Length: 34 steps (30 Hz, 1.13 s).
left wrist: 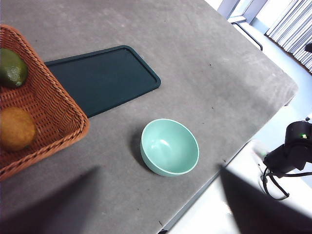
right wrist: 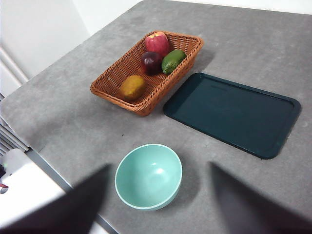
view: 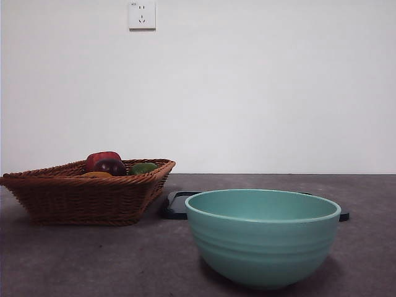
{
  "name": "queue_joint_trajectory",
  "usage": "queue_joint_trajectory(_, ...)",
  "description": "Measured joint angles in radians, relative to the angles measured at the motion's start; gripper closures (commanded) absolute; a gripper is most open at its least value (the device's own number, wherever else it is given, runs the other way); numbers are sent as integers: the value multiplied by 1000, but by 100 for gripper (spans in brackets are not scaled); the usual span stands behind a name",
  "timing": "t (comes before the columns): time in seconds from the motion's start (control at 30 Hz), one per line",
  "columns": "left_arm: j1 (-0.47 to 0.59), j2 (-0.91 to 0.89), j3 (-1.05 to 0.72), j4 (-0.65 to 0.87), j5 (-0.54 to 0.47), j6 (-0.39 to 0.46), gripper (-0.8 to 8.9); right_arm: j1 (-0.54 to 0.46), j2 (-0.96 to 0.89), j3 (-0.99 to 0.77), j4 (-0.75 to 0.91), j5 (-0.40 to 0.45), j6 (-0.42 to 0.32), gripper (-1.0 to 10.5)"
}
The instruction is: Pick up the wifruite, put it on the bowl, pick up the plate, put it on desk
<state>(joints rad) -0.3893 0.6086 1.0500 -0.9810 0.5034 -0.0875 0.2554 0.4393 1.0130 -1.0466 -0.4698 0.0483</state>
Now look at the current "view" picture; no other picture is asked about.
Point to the teal ribbed bowl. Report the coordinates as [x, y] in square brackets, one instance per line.
[263, 247]

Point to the green avocado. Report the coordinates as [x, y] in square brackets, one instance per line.
[142, 168]

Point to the dark green rectangular tray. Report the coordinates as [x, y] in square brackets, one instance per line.
[176, 205]

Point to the dark purple plum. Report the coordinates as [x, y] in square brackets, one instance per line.
[109, 167]

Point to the red apple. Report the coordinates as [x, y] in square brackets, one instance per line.
[103, 155]

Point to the brown wicker basket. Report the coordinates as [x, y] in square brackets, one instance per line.
[77, 201]

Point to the white wall socket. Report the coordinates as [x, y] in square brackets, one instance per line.
[142, 15]

